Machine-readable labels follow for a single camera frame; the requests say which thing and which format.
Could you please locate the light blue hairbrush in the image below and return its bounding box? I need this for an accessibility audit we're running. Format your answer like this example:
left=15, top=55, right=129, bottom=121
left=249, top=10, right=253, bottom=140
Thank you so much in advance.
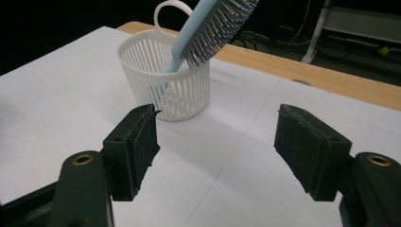
left=160, top=0, right=260, bottom=75

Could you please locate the white plastic basket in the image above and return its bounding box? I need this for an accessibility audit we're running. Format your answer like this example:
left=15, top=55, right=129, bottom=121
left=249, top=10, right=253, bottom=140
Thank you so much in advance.
left=116, top=0, right=212, bottom=123

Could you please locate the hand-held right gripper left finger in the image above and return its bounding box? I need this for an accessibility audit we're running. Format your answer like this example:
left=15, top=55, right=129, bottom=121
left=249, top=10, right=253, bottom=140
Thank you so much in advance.
left=101, top=103, right=163, bottom=202

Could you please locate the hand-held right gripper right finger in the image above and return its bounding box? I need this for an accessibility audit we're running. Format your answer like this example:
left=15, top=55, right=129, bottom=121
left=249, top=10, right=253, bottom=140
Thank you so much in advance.
left=272, top=103, right=353, bottom=202

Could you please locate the tangle of black cables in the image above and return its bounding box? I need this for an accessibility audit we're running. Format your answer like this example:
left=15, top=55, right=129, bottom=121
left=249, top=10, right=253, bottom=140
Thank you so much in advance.
left=230, top=6, right=311, bottom=53

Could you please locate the white metal desk frame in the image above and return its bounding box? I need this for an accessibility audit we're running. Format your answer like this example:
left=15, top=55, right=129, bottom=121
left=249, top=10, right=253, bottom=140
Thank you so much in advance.
left=301, top=0, right=401, bottom=64

